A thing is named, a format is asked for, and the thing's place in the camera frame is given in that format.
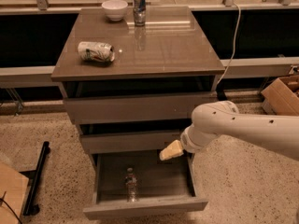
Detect grey drawer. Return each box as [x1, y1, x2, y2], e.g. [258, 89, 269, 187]
[79, 119, 192, 154]
[63, 76, 218, 125]
[83, 150, 207, 220]

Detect white ceramic bowl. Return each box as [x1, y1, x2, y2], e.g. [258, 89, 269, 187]
[102, 0, 128, 21]

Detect grey bottom drawer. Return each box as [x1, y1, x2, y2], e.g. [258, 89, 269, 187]
[83, 150, 207, 220]

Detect black bracket behind cabinet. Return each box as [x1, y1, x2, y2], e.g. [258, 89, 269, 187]
[217, 91, 227, 101]

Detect grey top drawer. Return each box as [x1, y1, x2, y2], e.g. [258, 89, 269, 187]
[63, 76, 218, 125]

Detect white power cable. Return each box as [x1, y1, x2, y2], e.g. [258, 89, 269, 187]
[216, 3, 242, 86]

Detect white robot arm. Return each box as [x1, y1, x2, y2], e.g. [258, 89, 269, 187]
[160, 101, 299, 161]

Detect grey drawer cabinet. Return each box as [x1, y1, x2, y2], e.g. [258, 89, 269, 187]
[50, 6, 226, 221]

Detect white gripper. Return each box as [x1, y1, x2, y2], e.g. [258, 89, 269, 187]
[159, 125, 206, 161]

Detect cardboard box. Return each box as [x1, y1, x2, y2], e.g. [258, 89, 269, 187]
[262, 75, 299, 116]

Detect clear plastic water bottle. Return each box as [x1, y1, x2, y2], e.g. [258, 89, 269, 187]
[125, 167, 138, 203]

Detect grey middle drawer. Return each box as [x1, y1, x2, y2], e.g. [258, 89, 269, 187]
[79, 119, 192, 154]

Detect black metal bar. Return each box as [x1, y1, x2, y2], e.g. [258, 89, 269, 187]
[23, 141, 50, 216]

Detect black cable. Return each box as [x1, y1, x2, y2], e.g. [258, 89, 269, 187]
[0, 191, 23, 224]

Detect lying white green can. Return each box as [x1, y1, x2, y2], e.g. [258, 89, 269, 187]
[78, 41, 115, 63]

